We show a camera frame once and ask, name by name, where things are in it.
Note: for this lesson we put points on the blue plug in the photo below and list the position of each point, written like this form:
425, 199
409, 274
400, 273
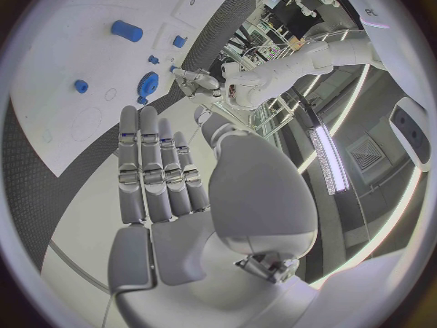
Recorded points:
173, 68

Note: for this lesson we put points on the white task board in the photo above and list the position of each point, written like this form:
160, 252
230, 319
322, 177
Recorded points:
85, 54

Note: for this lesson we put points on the blue short cylinder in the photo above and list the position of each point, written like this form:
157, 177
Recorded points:
81, 86

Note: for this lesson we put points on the small blue peg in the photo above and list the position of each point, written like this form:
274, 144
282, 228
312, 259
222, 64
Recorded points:
153, 59

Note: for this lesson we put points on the glass cabinet rack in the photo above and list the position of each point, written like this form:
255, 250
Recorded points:
273, 117

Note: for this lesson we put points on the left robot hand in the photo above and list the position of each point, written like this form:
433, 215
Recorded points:
201, 83

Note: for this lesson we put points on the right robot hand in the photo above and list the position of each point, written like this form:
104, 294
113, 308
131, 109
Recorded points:
259, 196

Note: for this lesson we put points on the small blue gear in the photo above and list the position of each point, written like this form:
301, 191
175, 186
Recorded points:
142, 100

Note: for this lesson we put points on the blue long cylinder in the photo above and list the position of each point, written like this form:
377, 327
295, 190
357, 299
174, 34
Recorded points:
127, 31

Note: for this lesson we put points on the white robot head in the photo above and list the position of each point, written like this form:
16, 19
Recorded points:
409, 134

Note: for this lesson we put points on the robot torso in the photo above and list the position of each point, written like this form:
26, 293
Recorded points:
392, 54

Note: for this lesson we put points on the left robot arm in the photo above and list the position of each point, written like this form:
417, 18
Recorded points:
290, 64

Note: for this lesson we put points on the blue block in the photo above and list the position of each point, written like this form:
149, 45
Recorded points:
179, 41

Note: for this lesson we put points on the glowing light bar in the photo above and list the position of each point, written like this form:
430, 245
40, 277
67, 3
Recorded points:
333, 161

